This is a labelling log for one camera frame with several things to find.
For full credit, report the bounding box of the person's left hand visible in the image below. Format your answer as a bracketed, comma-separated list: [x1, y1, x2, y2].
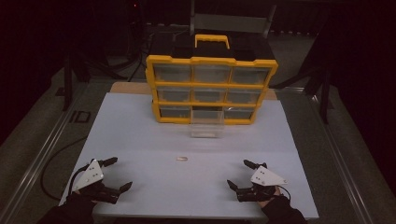
[72, 189, 98, 205]

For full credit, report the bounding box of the yellow black drawer cabinet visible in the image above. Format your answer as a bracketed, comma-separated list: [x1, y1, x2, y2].
[145, 34, 279, 126]

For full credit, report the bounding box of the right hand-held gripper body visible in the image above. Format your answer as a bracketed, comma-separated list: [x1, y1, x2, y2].
[235, 165, 289, 203]

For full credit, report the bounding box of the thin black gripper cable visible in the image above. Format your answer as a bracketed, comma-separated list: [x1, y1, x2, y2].
[66, 163, 92, 196]

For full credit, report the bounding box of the metal frame rail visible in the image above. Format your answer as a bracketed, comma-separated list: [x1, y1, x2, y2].
[274, 87, 375, 224]
[0, 81, 90, 222]

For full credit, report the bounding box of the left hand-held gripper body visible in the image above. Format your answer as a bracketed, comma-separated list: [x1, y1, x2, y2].
[71, 159, 121, 205]

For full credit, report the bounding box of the black square floor plate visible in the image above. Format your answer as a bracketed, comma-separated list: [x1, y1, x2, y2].
[68, 109, 92, 124]

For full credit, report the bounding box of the black stand leg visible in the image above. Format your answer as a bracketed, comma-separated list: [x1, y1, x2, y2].
[304, 68, 332, 125]

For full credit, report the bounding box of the person's right hand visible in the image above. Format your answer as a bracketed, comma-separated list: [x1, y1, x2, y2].
[256, 185, 284, 209]

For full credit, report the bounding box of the clear plastic drawer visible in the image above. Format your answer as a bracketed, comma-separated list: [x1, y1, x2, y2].
[190, 106, 226, 139]

